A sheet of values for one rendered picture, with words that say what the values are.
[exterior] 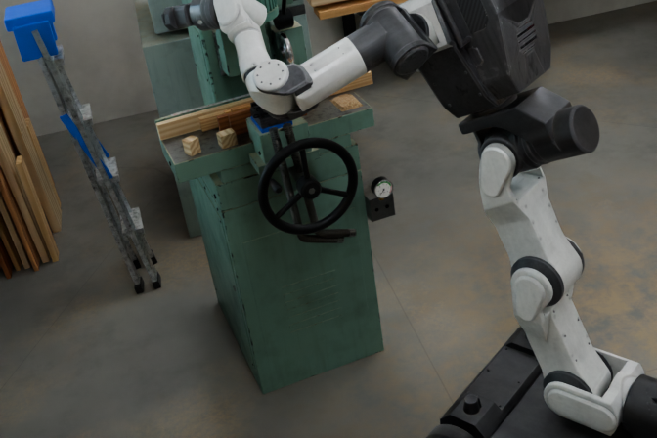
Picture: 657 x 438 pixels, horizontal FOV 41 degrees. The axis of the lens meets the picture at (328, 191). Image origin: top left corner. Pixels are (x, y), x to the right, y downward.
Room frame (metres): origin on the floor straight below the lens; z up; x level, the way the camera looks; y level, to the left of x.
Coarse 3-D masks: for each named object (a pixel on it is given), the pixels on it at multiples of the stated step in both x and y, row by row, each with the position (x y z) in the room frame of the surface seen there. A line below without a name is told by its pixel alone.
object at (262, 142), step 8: (248, 120) 2.26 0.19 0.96; (296, 120) 2.21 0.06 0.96; (304, 120) 2.20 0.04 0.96; (248, 128) 2.26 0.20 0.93; (256, 128) 2.20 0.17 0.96; (280, 128) 2.18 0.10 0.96; (296, 128) 2.18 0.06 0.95; (304, 128) 2.19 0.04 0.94; (256, 136) 2.19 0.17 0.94; (264, 136) 2.15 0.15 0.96; (280, 136) 2.17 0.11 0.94; (296, 136) 2.18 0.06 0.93; (304, 136) 2.19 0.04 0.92; (256, 144) 2.20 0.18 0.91; (264, 144) 2.15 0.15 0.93; (272, 144) 2.16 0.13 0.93; (256, 152) 2.22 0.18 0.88; (264, 152) 2.15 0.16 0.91; (272, 152) 2.16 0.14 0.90; (264, 160) 2.15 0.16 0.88
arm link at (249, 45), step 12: (240, 36) 1.89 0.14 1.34; (252, 36) 1.88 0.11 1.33; (240, 48) 1.87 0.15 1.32; (252, 48) 1.85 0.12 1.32; (264, 48) 1.87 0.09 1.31; (240, 60) 1.85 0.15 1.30; (252, 60) 1.82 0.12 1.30; (264, 60) 1.83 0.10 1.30; (252, 72) 1.79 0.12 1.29; (252, 84) 1.77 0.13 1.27; (252, 96) 1.78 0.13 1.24; (264, 96) 1.74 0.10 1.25; (276, 96) 1.74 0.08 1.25; (288, 96) 1.75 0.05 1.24; (264, 108) 1.79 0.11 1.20; (276, 108) 1.76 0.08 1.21; (288, 108) 1.77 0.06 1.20
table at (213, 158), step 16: (336, 96) 2.47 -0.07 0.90; (320, 112) 2.37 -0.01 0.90; (336, 112) 2.35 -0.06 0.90; (352, 112) 2.33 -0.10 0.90; (368, 112) 2.34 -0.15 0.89; (320, 128) 2.30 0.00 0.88; (336, 128) 2.31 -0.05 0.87; (352, 128) 2.33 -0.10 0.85; (160, 144) 2.37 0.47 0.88; (176, 144) 2.30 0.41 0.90; (208, 144) 2.27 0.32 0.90; (240, 144) 2.24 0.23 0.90; (176, 160) 2.20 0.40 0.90; (192, 160) 2.19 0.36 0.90; (208, 160) 2.20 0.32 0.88; (224, 160) 2.21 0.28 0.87; (240, 160) 2.23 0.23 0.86; (256, 160) 2.18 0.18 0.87; (288, 160) 2.17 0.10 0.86; (176, 176) 2.18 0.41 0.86; (192, 176) 2.19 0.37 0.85
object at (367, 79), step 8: (368, 72) 2.52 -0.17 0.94; (360, 80) 2.51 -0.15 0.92; (368, 80) 2.51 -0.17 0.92; (344, 88) 2.49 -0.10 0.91; (352, 88) 2.50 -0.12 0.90; (216, 112) 2.39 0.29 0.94; (200, 120) 2.36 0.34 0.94; (208, 120) 2.36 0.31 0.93; (216, 120) 2.37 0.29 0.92; (200, 128) 2.38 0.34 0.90; (208, 128) 2.36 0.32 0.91
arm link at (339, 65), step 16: (336, 48) 1.79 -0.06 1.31; (352, 48) 1.78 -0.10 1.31; (272, 64) 1.77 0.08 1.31; (304, 64) 1.78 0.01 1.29; (320, 64) 1.77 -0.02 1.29; (336, 64) 1.76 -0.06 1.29; (352, 64) 1.76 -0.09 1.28; (256, 80) 1.74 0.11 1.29; (272, 80) 1.73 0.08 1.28; (288, 80) 1.74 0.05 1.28; (304, 80) 1.73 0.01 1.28; (320, 80) 1.74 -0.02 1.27; (336, 80) 1.75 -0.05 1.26; (352, 80) 1.77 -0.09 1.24; (304, 96) 1.73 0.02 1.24; (320, 96) 1.74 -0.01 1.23; (288, 112) 1.76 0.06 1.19; (304, 112) 1.77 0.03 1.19
